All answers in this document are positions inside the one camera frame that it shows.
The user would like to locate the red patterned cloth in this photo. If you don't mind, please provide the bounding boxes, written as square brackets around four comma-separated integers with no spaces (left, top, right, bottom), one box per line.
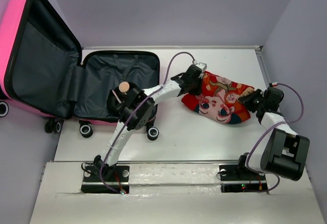
[181,71,254,125]

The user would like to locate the round peach makeup puff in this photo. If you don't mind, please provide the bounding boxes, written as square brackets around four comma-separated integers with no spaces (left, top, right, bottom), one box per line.
[118,82,130,93]

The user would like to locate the pink hard-shell suitcase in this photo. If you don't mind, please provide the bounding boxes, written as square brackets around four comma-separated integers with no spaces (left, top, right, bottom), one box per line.
[1,0,160,138]

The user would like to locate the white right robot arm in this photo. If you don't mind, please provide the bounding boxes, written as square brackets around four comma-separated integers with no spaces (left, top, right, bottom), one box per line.
[235,82,310,181]

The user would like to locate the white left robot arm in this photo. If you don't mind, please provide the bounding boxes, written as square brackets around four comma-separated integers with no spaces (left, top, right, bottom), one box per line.
[94,63,207,182]

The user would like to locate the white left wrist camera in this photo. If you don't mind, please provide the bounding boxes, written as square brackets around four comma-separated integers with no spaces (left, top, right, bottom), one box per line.
[192,60,207,72]

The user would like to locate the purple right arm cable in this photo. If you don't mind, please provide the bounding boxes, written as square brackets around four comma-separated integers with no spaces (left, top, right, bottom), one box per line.
[247,82,305,192]

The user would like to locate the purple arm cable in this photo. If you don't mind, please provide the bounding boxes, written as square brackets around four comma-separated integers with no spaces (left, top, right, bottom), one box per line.
[99,52,197,193]
[247,82,305,192]

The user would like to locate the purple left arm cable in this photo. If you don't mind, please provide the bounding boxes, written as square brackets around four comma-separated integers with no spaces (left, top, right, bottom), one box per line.
[99,52,197,193]

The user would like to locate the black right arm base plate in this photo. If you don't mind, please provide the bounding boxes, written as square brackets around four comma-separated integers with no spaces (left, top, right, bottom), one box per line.
[216,164,268,193]

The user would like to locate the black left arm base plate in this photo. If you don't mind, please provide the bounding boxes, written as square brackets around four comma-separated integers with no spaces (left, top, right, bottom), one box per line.
[80,162,130,195]

